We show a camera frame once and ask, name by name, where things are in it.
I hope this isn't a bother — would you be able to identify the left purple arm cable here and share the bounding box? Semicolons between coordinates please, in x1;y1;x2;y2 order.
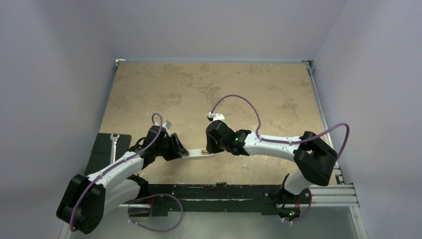
68;113;164;232

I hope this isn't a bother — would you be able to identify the aluminium frame rail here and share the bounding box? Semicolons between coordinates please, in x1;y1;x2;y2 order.
303;60;359;208

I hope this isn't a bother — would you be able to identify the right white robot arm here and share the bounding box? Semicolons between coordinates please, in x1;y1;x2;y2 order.
206;120;338;203

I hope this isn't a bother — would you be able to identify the white remote control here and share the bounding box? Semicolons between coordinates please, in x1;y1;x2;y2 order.
183;149;215;160

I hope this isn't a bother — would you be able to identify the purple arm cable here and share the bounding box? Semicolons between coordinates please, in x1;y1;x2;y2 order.
210;95;350;166
68;113;164;232

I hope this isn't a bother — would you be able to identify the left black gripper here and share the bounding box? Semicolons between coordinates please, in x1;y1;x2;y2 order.
154;133;188;161

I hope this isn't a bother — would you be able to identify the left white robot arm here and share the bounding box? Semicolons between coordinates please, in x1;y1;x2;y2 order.
56;124;188;234

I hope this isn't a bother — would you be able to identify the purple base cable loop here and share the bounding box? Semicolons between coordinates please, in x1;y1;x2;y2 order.
127;194;184;234

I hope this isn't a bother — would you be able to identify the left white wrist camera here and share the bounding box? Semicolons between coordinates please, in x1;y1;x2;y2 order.
162;120;171;137

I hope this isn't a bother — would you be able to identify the silver wrench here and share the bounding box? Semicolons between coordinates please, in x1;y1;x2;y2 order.
109;133;120;164

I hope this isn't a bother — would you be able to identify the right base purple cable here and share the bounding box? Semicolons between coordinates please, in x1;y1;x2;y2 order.
281;188;313;226

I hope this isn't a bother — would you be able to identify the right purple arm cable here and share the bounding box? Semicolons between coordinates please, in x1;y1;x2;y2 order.
210;95;350;166

